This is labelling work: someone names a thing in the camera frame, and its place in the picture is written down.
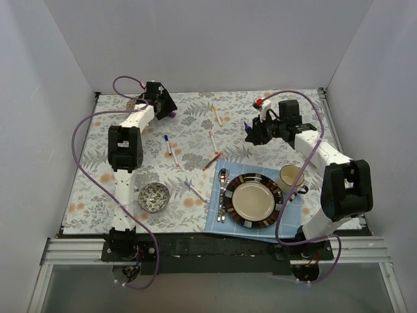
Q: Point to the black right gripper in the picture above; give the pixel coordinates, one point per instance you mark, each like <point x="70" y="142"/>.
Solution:
<point x="258" y="129"/>

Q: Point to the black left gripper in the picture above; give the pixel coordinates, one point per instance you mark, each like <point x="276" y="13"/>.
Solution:
<point x="167" y="106"/>

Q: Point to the blue capped white marker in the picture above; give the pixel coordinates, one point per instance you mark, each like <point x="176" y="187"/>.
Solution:
<point x="166" y="137"/>

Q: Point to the peach capped white marker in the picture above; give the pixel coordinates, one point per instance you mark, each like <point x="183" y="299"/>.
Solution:
<point x="213" y="142"/>

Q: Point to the black purple highlighter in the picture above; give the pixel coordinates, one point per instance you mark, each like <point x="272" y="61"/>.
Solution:
<point x="247" y="128"/>

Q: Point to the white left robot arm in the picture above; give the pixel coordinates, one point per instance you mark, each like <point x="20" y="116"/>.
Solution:
<point x="125" y="156"/>

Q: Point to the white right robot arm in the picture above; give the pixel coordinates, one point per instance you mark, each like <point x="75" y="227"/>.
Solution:
<point x="346" y="189"/>

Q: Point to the red gel pen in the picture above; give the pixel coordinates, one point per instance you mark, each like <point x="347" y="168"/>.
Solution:
<point x="209" y="164"/>

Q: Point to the small patterned brown bowl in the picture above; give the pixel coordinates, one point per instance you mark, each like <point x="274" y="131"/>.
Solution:
<point x="130" y="105"/>

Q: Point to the pink capped white marker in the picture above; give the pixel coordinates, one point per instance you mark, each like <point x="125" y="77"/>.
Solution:
<point x="174" y="155"/>

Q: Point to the silver fork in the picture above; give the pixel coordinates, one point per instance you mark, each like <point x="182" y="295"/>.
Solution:
<point x="224" y="195"/>

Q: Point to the silver spoon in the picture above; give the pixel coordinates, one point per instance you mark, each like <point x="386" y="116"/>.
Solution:
<point x="222" y="186"/>

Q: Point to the striped rim dinner plate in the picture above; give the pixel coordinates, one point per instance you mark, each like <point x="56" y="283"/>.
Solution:
<point x="253" y="201"/>

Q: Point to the lilac capped white marker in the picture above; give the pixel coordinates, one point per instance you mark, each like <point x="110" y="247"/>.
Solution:
<point x="195" y="191"/>

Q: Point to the floral patterned table mat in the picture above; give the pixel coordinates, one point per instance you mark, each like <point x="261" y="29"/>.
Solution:
<point x="90" y="207"/>

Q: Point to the leaf patterned bowl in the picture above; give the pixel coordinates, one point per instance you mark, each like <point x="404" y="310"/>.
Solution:
<point x="153" y="197"/>

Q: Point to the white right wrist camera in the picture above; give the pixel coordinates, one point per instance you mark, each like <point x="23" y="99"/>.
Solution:
<point x="262" y="106"/>

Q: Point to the cream mug black handle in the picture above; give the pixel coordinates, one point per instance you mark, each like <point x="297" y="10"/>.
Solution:
<point x="287" y="180"/>

